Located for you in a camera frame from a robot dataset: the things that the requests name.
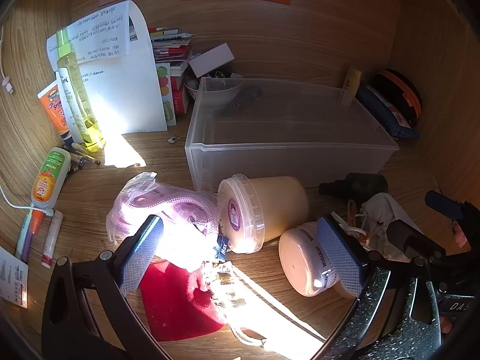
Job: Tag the small white cardboard box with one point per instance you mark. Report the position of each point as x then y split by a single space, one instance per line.
212 60

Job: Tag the white round jar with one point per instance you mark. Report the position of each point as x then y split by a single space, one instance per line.
300 258

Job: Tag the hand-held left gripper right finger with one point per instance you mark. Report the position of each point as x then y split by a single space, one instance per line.
337 255

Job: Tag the fruit printed card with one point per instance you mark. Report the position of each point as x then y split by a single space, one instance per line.
167 93

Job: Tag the white printed paper sheet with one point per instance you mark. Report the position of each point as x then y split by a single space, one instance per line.
123 93

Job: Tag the white lotion tube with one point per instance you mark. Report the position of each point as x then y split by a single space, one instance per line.
69 97

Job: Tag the red cloth pouch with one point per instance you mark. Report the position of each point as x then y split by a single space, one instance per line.
172 303

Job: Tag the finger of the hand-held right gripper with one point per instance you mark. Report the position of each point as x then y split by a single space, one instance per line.
444 204
412 238

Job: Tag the clear plastic storage box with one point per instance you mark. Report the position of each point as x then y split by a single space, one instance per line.
285 157

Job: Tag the small blue label box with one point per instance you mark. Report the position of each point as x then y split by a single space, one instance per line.
222 248

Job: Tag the white bowl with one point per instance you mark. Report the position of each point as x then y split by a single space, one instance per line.
217 93

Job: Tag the black orange zipper case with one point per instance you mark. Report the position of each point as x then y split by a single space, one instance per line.
401 90

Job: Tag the green-capped orange label bottle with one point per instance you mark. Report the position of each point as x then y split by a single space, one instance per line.
47 180

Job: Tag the white pink lip balm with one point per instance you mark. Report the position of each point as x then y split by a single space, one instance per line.
50 240

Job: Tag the stack of books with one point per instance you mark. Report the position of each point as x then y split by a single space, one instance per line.
172 45

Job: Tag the wooden desktop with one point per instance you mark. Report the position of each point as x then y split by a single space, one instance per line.
93 195

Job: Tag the orange purple highlighter pen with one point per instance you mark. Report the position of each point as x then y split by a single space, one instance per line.
30 232

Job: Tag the pale yellow tube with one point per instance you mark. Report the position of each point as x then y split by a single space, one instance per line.
351 84

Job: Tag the blue patchwork pouch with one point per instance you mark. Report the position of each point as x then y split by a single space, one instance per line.
386 114

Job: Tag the yellow-green spray bottle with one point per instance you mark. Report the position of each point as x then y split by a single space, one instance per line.
84 101

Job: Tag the cream plastic tub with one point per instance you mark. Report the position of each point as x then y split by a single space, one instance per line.
277 206

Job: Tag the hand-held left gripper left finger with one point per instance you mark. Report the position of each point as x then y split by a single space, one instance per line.
142 249

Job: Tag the white paper receipt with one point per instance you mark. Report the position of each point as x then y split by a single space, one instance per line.
13 277

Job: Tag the orange white sunscreen tube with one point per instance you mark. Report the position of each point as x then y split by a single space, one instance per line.
54 108

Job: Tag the black white marker pen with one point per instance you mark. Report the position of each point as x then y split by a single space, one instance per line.
84 152

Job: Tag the dark glass bottle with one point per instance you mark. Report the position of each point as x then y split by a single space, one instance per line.
360 184

